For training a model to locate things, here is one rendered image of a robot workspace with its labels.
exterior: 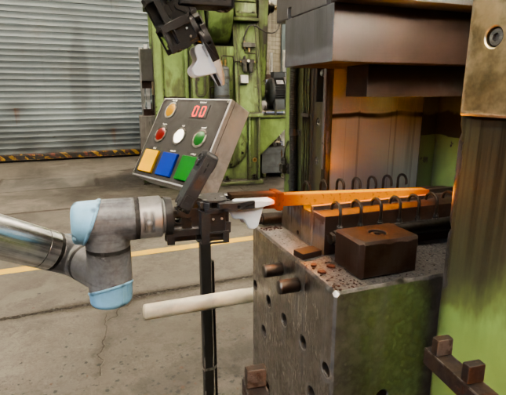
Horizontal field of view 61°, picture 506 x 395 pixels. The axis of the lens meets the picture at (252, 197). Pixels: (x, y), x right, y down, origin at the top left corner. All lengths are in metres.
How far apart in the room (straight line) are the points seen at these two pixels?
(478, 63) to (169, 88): 5.12
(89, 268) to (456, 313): 0.62
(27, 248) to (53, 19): 7.98
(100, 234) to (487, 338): 0.63
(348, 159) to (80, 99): 7.75
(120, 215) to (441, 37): 0.67
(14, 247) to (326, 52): 0.63
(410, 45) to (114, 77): 7.99
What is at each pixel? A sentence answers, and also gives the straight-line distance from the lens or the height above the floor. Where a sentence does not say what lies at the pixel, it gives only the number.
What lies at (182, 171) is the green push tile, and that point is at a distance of 1.23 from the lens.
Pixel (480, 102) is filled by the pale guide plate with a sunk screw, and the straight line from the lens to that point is 0.69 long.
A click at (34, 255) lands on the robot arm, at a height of 0.94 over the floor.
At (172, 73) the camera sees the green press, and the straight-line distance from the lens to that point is 5.66.
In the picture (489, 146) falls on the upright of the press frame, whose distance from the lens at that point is 0.70.
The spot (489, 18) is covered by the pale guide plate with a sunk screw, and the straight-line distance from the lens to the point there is 0.70.
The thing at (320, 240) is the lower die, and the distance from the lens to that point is 0.84.
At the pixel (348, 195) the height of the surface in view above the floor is 1.01.
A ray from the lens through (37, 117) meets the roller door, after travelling 8.67.
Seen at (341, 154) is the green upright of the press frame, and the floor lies 1.07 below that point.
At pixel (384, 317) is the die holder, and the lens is 0.77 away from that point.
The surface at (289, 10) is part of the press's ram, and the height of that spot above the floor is 1.38.
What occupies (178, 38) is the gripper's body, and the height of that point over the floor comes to 1.32.
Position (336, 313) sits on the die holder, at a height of 0.88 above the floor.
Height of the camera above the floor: 1.22
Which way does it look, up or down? 14 degrees down
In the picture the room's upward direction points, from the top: straight up
